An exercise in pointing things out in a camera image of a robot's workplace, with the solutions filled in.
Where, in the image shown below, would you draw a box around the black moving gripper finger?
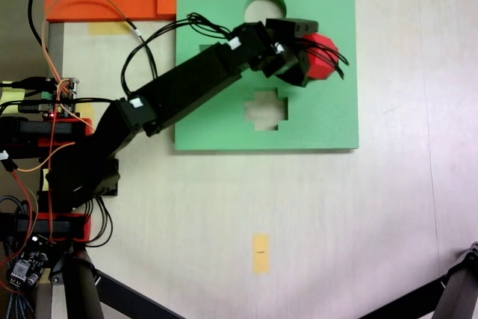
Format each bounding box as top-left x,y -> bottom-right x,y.
277,49 -> 311,88

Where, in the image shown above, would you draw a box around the red octagonal pillar block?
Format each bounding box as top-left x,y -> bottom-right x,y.
301,33 -> 341,81

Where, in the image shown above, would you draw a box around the green shape sorting board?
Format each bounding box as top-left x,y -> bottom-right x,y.
173,0 -> 361,155

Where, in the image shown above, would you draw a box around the beige tape strip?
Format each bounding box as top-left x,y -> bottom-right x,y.
88,22 -> 130,36

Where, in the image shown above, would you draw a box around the yellow tape marker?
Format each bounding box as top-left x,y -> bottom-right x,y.
252,233 -> 270,274

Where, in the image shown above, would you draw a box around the small yellow sticky note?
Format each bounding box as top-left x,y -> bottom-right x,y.
76,103 -> 96,131

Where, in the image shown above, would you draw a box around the red black table clamp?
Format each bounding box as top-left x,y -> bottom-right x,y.
0,116 -> 93,148
0,212 -> 93,244

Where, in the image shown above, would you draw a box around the black USB plug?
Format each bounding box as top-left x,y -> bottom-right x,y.
17,101 -> 52,113

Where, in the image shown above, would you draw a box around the black tripod leg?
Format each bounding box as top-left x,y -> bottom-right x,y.
358,241 -> 478,319
50,246 -> 187,319

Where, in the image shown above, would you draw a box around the large yellow sticky note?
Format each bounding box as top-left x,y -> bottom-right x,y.
0,87 -> 27,114

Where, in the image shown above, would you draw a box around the black power converter board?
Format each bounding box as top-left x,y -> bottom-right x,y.
7,235 -> 52,292

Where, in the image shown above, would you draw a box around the thin black gripper wires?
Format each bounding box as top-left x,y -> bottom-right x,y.
294,40 -> 350,81

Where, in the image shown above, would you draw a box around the long black wire pair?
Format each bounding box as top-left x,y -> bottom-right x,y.
126,18 -> 158,83

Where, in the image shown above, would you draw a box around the thin black forearm wires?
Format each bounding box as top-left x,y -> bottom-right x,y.
121,12 -> 235,96

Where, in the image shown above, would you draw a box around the thin black base wire loop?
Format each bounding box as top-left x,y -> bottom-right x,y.
84,197 -> 114,248

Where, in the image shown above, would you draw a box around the long orange wire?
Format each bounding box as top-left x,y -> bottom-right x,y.
41,0 -> 130,90

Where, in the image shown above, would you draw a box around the thick black cable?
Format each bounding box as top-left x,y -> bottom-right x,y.
28,0 -> 43,46

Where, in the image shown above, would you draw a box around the black USB cable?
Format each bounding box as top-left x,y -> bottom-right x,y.
0,77 -> 52,92

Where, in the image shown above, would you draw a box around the braided black white cable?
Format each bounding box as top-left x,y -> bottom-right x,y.
5,292 -> 37,319

